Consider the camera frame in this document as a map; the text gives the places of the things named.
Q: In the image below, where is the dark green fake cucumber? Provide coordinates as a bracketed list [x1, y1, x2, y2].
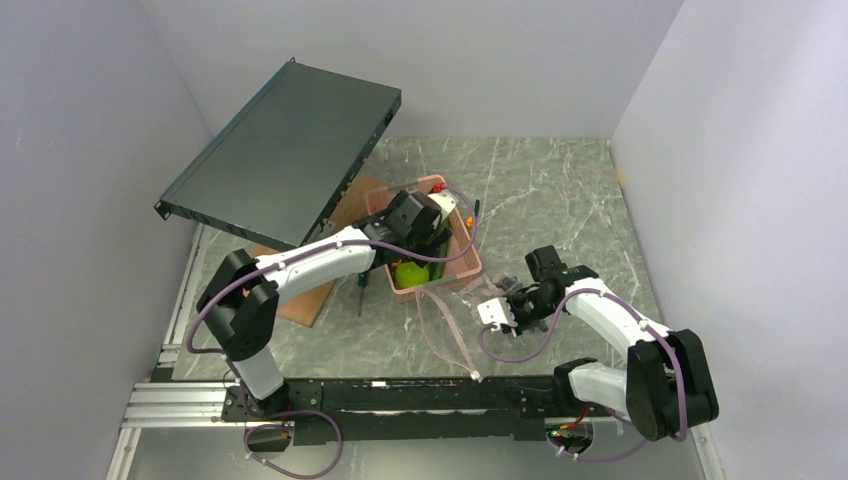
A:
[429, 227, 452, 281]

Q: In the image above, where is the green fake apple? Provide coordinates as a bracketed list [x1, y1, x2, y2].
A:
[394, 261, 430, 290]

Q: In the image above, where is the clear zip top bag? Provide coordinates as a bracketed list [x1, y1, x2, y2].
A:
[414, 273, 523, 383]

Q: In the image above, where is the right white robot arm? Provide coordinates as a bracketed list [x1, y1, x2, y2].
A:
[478, 246, 720, 441]

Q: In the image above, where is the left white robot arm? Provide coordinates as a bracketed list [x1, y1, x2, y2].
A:
[195, 191, 457, 420]

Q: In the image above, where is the pink perforated plastic basket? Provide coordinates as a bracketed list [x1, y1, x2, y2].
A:
[364, 174, 482, 303]

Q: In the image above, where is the black orange small tool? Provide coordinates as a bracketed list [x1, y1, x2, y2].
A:
[465, 199, 481, 230]

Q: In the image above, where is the brown wooden board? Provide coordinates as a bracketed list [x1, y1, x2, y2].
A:
[276, 175, 386, 327]

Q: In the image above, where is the dark green rack server chassis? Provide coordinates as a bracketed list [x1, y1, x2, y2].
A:
[154, 59, 402, 251]

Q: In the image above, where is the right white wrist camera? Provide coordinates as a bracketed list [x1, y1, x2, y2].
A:
[476, 297, 515, 329]

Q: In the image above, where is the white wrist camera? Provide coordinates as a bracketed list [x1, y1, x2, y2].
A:
[476, 297, 515, 329]
[427, 182, 457, 216]

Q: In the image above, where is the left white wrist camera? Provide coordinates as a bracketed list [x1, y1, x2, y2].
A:
[427, 182, 457, 216]

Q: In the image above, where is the green handled screwdriver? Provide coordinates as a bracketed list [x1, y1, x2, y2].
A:
[357, 272, 369, 317]

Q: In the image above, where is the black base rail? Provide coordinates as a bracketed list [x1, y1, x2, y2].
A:
[220, 375, 594, 446]

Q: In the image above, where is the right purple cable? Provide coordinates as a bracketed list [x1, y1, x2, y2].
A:
[478, 288, 690, 465]

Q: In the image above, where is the purple cable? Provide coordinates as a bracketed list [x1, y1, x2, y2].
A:
[185, 184, 480, 480]
[478, 288, 690, 465]

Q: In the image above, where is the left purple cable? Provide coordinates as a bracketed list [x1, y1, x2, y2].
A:
[185, 184, 480, 480]

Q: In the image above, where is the aluminium frame rail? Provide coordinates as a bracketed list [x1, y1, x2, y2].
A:
[105, 225, 233, 480]

